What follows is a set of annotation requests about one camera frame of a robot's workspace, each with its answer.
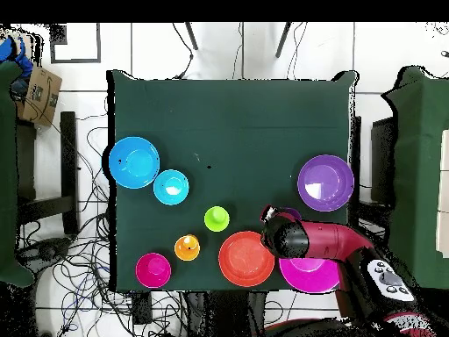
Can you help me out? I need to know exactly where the large blue bowl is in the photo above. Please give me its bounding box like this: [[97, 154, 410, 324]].
[[108, 136, 160, 190]]

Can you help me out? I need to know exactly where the tangle of floor cables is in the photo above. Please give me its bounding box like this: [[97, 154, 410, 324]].
[[15, 101, 187, 337]]

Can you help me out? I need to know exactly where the blue cloth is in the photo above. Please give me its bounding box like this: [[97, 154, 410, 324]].
[[0, 35, 34, 78]]

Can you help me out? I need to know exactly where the orange cup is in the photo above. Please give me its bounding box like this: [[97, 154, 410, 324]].
[[174, 233, 202, 262]]

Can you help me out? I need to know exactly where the orange bowl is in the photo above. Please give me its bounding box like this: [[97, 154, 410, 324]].
[[217, 230, 275, 288]]

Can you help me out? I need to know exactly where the black tripod leg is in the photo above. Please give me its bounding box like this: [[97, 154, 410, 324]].
[[184, 22, 198, 50], [274, 22, 292, 59]]

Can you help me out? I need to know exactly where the purple cup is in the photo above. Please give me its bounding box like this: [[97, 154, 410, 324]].
[[282, 206, 303, 221]]

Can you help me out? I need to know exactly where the green cloth covered table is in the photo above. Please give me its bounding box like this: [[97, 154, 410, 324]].
[[0, 60, 36, 289], [380, 65, 449, 290]]

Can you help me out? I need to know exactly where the cardboard box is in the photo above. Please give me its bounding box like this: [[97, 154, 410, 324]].
[[15, 62, 63, 128]]

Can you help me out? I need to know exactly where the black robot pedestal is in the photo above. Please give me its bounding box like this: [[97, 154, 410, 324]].
[[182, 290, 267, 337]]

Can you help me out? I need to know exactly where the black stand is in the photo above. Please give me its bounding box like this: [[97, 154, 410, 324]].
[[370, 117, 397, 204]]

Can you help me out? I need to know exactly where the black bench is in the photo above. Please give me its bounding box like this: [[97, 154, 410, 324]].
[[15, 111, 80, 236]]

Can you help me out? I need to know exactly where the green cup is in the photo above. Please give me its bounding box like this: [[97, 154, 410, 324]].
[[203, 205, 231, 233]]

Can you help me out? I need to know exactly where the small red bowl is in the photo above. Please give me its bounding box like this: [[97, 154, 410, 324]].
[[135, 252, 173, 290]]

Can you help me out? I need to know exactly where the purple bowl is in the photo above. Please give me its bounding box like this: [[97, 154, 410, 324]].
[[296, 154, 355, 212]]

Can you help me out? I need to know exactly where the small blue bowl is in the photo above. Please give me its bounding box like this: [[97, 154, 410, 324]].
[[153, 168, 190, 206]]

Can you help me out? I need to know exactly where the large pink bowl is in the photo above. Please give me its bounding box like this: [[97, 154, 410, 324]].
[[279, 256, 342, 294]]

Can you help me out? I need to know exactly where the dark grey stand base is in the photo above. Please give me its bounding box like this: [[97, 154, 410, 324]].
[[17, 237, 75, 273]]

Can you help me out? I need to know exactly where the dark green tablecloth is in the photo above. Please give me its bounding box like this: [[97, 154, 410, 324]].
[[106, 69, 360, 294]]

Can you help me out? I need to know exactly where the black floor box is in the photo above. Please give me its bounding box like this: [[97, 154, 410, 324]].
[[131, 290, 153, 326]]

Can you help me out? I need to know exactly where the black square frame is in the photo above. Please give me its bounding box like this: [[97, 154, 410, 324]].
[[49, 23, 102, 65]]

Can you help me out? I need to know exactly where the black cable with plug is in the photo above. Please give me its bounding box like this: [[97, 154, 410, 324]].
[[171, 22, 195, 80]]

